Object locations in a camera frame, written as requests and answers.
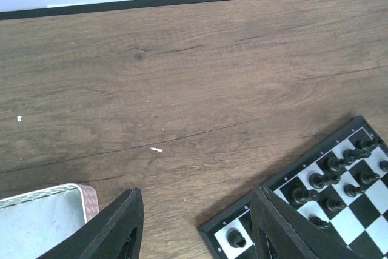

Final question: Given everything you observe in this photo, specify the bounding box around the black white chess board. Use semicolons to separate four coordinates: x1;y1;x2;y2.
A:
198;115;388;259

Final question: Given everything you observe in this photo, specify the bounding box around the pink metal tin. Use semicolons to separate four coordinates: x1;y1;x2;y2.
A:
1;183;99;258

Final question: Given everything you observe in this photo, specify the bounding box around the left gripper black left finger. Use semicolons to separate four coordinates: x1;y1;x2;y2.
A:
40;188;144;259

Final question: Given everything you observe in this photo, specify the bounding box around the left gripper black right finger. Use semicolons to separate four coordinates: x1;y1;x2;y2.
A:
250;186;359;259

